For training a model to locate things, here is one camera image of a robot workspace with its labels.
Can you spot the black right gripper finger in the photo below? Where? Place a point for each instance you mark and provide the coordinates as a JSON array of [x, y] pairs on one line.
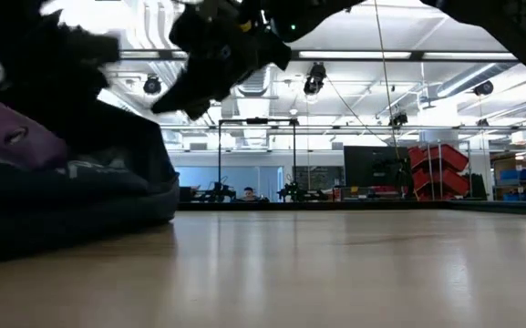
[[194, 86], [198, 110]]

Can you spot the navy blue backpack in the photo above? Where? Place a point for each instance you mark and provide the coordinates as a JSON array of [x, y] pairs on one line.
[[85, 205]]

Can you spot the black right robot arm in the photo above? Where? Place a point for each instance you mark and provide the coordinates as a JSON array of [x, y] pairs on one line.
[[495, 23]]

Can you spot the yellow tag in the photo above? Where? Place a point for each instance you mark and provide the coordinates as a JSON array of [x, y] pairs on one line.
[[245, 26]]

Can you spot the black ceiling spotlight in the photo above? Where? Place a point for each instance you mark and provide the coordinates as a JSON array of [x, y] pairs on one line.
[[315, 78], [399, 120], [483, 88], [152, 85]]

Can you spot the background black robot arms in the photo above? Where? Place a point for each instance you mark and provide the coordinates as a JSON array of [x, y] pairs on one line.
[[299, 191], [219, 191]]

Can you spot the person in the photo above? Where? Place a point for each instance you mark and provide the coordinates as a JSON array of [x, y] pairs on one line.
[[249, 194]]

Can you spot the black monitor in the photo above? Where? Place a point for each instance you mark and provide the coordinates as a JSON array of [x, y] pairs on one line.
[[372, 166]]

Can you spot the red storage bins stack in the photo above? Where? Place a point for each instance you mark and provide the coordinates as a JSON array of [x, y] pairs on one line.
[[440, 182]]

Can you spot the shelf with blue bins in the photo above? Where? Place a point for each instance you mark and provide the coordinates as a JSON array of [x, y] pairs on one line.
[[522, 177]]

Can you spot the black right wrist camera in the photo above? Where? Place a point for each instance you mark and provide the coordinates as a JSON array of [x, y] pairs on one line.
[[274, 51]]

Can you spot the black stand frame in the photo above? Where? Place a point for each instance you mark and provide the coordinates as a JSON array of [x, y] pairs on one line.
[[257, 121]]

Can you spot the black aluminium table frame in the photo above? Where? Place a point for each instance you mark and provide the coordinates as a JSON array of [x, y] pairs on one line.
[[335, 206]]

